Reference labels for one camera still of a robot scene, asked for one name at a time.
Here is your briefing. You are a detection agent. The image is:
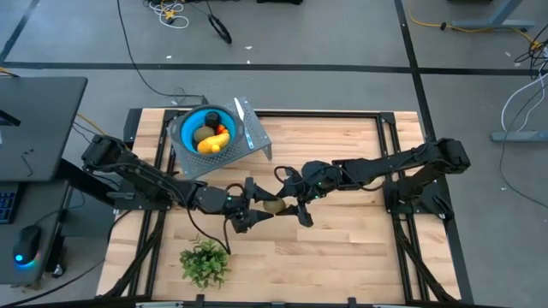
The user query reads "black coiled cable loop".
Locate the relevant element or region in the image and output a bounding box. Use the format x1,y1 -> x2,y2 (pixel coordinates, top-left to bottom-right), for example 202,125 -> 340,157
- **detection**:
206,12 -> 234,45

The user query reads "brown kiwi fruit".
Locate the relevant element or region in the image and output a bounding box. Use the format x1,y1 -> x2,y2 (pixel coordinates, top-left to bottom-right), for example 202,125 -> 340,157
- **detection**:
193,125 -> 216,144
262,197 -> 287,215

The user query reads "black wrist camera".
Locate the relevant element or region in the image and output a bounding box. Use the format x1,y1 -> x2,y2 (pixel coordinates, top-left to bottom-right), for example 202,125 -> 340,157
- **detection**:
301,160 -> 342,189
204,186 -> 230,214

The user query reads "black cable under desk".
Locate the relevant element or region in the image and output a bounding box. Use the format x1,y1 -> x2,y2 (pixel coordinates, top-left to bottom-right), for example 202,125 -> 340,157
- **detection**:
0,209 -> 129,308

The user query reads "white cable bundle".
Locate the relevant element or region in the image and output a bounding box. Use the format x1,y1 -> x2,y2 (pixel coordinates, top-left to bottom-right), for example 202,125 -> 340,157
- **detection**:
145,0 -> 190,30

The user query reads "grey perforated metal stand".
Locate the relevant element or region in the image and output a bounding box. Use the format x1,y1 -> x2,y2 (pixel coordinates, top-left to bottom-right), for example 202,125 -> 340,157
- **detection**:
165,96 -> 274,194

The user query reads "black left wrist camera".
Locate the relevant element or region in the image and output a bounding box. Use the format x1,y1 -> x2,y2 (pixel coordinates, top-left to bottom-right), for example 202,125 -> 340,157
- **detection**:
204,186 -> 230,214

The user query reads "black aluminium table frame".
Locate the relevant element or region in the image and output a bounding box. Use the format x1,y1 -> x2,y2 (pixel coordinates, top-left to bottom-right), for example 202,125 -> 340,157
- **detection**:
97,106 -> 474,308

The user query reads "grey desk leg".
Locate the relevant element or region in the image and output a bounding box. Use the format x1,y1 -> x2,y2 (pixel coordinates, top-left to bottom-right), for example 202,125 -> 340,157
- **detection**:
451,0 -> 536,31

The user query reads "black desk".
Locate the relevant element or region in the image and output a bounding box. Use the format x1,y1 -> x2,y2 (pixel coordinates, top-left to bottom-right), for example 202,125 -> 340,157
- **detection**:
0,76 -> 89,183

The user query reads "grey desk foot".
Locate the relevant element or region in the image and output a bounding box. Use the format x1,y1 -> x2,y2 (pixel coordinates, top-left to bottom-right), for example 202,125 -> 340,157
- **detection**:
490,130 -> 548,143

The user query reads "green artificial plant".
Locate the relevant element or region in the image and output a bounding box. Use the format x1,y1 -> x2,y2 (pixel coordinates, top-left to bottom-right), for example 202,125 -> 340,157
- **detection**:
178,239 -> 231,291

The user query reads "white floor cable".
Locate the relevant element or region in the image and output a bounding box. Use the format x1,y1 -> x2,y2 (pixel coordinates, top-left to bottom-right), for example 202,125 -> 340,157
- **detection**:
500,72 -> 548,133

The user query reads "long black floor cable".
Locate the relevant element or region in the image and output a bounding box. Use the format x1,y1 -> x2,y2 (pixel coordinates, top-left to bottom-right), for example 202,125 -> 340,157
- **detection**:
116,0 -> 211,110

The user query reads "yellow floor cable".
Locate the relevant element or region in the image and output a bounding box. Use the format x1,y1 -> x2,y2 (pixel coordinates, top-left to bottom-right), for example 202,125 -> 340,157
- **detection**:
406,0 -> 543,50

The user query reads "black mouse with glowing light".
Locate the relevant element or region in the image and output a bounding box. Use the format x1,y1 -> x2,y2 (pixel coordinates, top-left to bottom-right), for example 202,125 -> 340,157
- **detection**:
11,225 -> 43,267

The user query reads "dark grey desk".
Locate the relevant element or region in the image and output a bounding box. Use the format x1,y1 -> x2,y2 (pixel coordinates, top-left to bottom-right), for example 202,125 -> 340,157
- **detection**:
0,179 -> 72,286

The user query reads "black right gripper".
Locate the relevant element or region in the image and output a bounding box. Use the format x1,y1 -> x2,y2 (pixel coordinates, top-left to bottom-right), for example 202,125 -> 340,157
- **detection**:
276,176 -> 340,228

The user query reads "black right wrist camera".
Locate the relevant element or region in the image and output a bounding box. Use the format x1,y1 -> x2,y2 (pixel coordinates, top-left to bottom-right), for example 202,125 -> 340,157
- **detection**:
301,160 -> 342,189

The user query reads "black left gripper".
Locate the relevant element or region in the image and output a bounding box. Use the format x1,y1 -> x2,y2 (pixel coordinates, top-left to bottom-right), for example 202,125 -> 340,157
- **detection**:
226,177 -> 280,234

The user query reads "thin black floor cable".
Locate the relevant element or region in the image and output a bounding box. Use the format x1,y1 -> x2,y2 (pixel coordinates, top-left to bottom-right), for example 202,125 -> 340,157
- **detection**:
498,85 -> 548,210

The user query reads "black keyboard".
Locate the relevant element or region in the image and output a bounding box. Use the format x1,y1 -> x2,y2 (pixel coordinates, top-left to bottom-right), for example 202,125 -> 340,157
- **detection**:
0,183 -> 21,225

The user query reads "yellow cable by desk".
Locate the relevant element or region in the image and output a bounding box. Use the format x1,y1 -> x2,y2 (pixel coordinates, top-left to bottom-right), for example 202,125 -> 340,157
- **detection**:
75,113 -> 116,145

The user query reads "blue collapsible bowl grey rim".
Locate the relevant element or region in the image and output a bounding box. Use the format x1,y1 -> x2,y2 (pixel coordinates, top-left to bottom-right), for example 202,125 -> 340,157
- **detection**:
170,104 -> 246,158

